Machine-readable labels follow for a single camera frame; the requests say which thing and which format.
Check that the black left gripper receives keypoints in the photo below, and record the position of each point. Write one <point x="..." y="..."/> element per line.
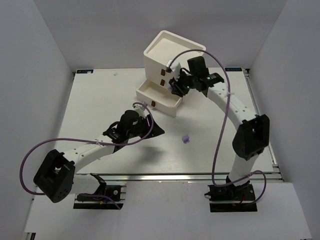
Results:
<point x="146" y="126"/>

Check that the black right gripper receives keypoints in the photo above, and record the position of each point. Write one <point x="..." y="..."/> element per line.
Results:
<point x="178" y="85"/>

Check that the lilac small lego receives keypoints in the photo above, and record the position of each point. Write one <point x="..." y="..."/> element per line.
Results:
<point x="185" y="138"/>

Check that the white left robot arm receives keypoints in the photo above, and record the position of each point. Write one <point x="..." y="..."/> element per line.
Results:
<point x="58" y="175"/>

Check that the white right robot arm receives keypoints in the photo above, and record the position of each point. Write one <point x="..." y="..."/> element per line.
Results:
<point x="252" y="130"/>

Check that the white drawer cabinet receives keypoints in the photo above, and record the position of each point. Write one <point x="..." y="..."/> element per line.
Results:
<point x="162" y="50"/>

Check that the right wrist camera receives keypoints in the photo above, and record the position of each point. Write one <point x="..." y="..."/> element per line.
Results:
<point x="173" y="67"/>

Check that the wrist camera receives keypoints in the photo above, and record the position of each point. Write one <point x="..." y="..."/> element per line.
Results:
<point x="139" y="107"/>
<point x="173" y="67"/>

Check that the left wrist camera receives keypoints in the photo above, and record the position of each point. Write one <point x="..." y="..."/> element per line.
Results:
<point x="139" y="107"/>

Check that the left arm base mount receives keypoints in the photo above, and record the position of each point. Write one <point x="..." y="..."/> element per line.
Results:
<point x="109" y="197"/>

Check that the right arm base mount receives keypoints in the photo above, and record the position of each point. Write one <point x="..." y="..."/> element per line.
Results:
<point x="231" y="199"/>

